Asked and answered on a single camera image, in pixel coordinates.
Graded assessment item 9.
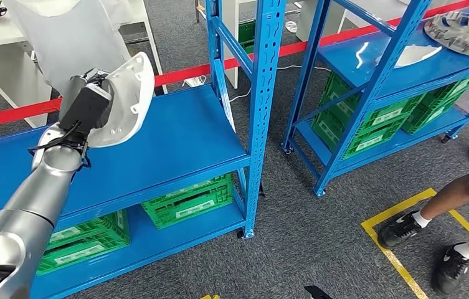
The person's black shoe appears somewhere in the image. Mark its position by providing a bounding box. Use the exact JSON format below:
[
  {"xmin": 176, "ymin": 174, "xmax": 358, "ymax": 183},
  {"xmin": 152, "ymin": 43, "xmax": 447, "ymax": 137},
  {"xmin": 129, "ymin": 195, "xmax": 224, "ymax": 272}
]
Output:
[
  {"xmin": 377, "ymin": 211, "xmax": 425, "ymax": 250},
  {"xmin": 430, "ymin": 244, "xmax": 469, "ymax": 296}
]

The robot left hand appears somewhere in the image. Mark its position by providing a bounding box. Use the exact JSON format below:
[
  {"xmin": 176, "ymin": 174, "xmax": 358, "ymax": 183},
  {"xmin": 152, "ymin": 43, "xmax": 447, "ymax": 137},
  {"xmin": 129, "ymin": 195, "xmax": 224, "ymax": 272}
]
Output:
[{"xmin": 59, "ymin": 68, "xmax": 116, "ymax": 127}]

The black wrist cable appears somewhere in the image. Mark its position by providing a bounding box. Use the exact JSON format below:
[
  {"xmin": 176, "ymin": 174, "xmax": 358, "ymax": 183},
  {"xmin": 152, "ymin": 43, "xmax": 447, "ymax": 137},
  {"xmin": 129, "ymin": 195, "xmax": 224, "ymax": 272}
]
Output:
[{"xmin": 27, "ymin": 120, "xmax": 93, "ymax": 170}]

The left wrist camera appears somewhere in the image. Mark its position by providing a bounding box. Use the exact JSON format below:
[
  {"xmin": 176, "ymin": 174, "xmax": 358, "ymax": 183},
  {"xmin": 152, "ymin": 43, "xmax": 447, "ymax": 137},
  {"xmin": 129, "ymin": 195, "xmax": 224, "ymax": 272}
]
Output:
[{"xmin": 59, "ymin": 82, "xmax": 113, "ymax": 143}]

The white plastic shell part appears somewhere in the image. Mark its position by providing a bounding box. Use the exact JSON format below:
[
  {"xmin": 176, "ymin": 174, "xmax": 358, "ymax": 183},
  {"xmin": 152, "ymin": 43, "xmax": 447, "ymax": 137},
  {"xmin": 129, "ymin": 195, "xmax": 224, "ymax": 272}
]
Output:
[
  {"xmin": 85, "ymin": 51, "xmax": 156, "ymax": 148},
  {"xmin": 376, "ymin": 44, "xmax": 443, "ymax": 69}
]

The white furniture panel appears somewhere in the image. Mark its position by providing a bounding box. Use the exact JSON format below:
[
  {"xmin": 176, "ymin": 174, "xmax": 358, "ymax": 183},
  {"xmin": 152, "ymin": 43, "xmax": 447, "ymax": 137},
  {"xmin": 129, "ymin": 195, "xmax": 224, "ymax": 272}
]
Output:
[{"xmin": 222, "ymin": 0, "xmax": 241, "ymax": 90}]

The silver wheel hubcap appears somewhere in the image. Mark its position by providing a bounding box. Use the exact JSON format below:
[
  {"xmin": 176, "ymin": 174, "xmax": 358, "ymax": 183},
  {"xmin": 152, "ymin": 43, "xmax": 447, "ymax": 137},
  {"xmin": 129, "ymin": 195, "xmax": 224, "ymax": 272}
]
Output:
[{"xmin": 424, "ymin": 10, "xmax": 469, "ymax": 59}]

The blue metal shelf rack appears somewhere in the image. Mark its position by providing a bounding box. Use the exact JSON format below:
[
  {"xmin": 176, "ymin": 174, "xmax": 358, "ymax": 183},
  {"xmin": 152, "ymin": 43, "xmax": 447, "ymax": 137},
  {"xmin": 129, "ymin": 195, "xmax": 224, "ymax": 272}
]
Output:
[
  {"xmin": 0, "ymin": 0, "xmax": 288, "ymax": 299},
  {"xmin": 282, "ymin": 0, "xmax": 469, "ymax": 198}
]

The white power strip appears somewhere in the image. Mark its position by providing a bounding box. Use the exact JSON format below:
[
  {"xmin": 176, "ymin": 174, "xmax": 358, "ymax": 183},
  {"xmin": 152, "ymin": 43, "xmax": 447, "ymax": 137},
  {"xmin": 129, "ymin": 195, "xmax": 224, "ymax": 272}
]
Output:
[{"xmin": 183, "ymin": 75, "xmax": 207, "ymax": 88}]

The yellow floor tape square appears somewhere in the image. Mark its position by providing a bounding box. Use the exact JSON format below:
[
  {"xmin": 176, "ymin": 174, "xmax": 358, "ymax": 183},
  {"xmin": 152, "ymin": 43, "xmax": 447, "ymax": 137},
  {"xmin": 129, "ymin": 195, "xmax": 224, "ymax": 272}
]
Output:
[{"xmin": 361, "ymin": 187, "xmax": 469, "ymax": 299}]

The white cable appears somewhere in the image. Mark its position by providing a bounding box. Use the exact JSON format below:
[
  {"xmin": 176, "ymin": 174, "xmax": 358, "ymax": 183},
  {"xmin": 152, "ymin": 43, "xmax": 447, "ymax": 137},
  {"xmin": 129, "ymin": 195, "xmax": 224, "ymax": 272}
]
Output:
[{"xmin": 229, "ymin": 65, "xmax": 332, "ymax": 103}]

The red barrier belt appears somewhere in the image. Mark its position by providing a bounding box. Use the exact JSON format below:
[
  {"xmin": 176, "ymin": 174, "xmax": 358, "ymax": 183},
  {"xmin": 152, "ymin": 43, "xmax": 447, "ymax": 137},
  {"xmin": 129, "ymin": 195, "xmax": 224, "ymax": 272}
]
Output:
[{"xmin": 0, "ymin": 0, "xmax": 469, "ymax": 131}]

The person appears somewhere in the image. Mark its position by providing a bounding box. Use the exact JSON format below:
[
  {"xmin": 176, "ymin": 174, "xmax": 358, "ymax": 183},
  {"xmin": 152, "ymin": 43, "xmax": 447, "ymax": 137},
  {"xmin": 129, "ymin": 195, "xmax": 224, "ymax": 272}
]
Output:
[
  {"xmin": 2, "ymin": 0, "xmax": 156, "ymax": 99},
  {"xmin": 377, "ymin": 87, "xmax": 469, "ymax": 296}
]

